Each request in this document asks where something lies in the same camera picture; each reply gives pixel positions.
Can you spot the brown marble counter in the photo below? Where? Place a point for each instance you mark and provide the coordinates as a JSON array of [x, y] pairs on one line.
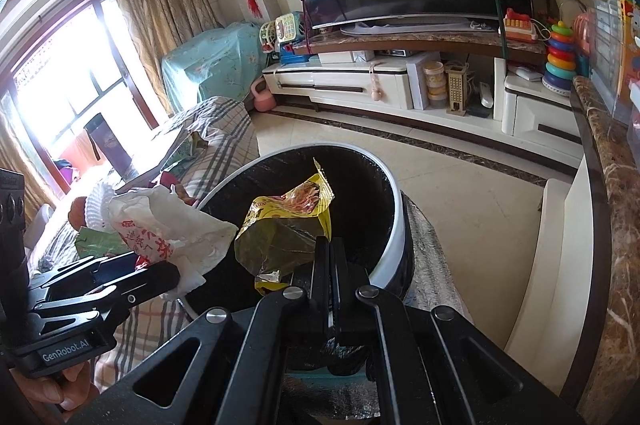
[[620, 205]]

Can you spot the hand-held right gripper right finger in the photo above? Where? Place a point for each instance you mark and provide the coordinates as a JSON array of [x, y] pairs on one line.
[[340, 285]]

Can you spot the white television cabinet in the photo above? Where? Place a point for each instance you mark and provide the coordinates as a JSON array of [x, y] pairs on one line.
[[340, 80]]

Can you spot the pink kettlebell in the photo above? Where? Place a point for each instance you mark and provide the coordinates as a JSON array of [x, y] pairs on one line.
[[265, 100]]

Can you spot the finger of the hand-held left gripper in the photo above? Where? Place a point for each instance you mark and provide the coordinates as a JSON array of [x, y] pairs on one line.
[[80, 272], [135, 290]]

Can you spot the white printed plastic bag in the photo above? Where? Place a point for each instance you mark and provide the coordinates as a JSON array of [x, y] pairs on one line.
[[165, 220]]

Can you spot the white paper baking cup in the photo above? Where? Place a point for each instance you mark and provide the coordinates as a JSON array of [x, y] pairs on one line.
[[97, 205]]

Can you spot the red toy phone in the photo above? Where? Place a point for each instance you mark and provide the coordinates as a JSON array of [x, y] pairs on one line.
[[517, 25]]

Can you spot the person's left hand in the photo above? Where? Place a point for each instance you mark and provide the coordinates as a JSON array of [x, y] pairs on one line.
[[55, 387]]

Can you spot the wooden building model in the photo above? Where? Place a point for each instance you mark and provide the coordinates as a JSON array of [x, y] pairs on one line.
[[457, 87]]

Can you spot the dark tall bin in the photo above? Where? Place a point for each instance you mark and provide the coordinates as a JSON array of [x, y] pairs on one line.
[[110, 145]]

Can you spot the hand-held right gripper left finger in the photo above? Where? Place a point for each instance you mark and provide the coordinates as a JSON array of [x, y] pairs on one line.
[[322, 285]]

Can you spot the black bin with white rim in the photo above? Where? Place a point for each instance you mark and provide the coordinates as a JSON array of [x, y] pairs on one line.
[[360, 185]]

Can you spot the beige curtain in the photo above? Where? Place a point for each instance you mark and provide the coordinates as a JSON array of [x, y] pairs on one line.
[[160, 5]]

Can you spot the green and white toy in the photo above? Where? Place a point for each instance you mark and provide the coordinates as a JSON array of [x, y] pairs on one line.
[[267, 36]]

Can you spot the cardboard sheet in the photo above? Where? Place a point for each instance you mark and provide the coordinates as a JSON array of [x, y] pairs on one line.
[[150, 155]]

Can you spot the white set-top box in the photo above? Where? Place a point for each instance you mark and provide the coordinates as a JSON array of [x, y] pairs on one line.
[[340, 56]]

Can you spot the green packet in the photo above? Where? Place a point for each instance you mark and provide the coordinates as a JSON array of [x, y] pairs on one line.
[[100, 242]]

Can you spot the teal cloth furniture cover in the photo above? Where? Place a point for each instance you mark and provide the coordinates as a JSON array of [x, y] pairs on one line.
[[215, 55]]

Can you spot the stacked yellow containers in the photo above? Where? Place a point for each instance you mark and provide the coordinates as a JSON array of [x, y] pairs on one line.
[[434, 80]]

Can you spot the yellow toy phone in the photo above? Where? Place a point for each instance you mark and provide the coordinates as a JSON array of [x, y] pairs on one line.
[[286, 27]]

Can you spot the white power strip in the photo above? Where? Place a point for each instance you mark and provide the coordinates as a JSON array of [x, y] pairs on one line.
[[486, 95]]

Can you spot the orange fruit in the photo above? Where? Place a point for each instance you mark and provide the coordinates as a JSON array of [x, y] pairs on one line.
[[77, 212]]

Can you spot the yellow snack wrapper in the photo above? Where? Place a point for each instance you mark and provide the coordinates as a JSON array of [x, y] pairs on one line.
[[290, 205]]

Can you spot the wooden framed window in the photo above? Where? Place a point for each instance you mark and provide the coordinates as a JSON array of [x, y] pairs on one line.
[[75, 70]]

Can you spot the clear printed packaging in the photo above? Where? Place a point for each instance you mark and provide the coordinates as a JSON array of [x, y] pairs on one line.
[[615, 30]]

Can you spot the blue toy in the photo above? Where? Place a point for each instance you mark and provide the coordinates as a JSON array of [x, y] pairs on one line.
[[292, 55]]

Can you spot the pink plastic toy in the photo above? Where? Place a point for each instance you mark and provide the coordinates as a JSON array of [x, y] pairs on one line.
[[582, 35]]

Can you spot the plaid sofa cover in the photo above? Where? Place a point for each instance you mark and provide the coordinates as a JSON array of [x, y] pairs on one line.
[[220, 125]]

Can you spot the pink hanging toy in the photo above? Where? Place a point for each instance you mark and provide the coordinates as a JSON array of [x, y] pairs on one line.
[[376, 92]]

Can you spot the white bench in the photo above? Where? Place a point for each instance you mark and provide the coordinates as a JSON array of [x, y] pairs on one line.
[[560, 255]]

